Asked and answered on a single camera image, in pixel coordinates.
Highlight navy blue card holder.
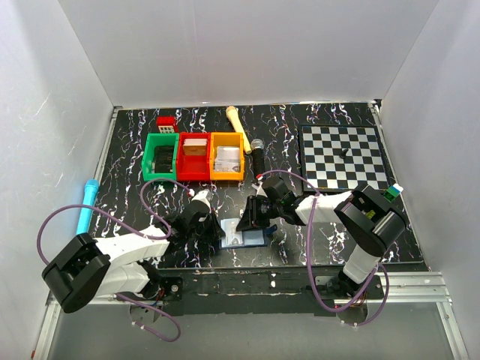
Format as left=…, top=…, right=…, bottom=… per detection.
left=220, top=218, right=278, bottom=249

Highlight white VIP credit card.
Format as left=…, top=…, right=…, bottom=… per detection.
left=224, top=223, right=244, bottom=247

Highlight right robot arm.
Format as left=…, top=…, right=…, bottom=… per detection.
left=236, top=177, right=408, bottom=296

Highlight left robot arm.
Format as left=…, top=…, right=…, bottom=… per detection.
left=42, top=199, right=225, bottom=314

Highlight white cards in yellow bin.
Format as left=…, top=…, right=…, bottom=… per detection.
left=214, top=146, right=241, bottom=173

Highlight orange cards in red bin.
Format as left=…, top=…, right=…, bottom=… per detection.
left=182, top=138, right=208, bottom=156

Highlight black microphone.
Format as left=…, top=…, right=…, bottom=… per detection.
left=250, top=139, right=266, bottom=178

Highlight red plastic bin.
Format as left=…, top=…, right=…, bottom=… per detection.
left=176, top=132, right=211, bottom=182

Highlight black white chessboard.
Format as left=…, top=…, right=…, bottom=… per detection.
left=298, top=124, right=391, bottom=193

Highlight yellow plastic bin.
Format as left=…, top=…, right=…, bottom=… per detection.
left=209, top=132, right=245, bottom=182

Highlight green plastic bin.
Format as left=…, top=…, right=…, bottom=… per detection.
left=142, top=133, right=179, bottom=182

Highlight black object in green bin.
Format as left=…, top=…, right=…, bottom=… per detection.
left=151, top=145, right=175, bottom=173

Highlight black chess piece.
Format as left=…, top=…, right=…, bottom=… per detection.
left=340, top=148, right=349, bottom=159

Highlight beige wooden microphone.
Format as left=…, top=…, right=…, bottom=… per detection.
left=226, top=106, right=252, bottom=155

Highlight light blue toy microphone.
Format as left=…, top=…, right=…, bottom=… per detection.
left=76, top=178, right=99, bottom=235

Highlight yellow green brick stack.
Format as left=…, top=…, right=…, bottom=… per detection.
left=382, top=183, right=404, bottom=203

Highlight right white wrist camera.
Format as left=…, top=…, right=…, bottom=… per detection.
left=252, top=182, right=267, bottom=197

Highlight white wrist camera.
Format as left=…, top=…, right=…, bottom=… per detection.
left=252, top=182, right=267, bottom=197
left=189, top=190, right=212, bottom=214

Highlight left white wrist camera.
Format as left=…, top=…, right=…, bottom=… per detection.
left=189, top=190, right=212, bottom=214

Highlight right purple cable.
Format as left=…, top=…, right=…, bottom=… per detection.
left=256, top=169, right=391, bottom=326

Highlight purple cable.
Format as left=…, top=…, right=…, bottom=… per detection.
left=256, top=169, right=391, bottom=326
left=38, top=177, right=196, bottom=342

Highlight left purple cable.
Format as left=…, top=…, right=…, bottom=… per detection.
left=38, top=177, right=196, bottom=342

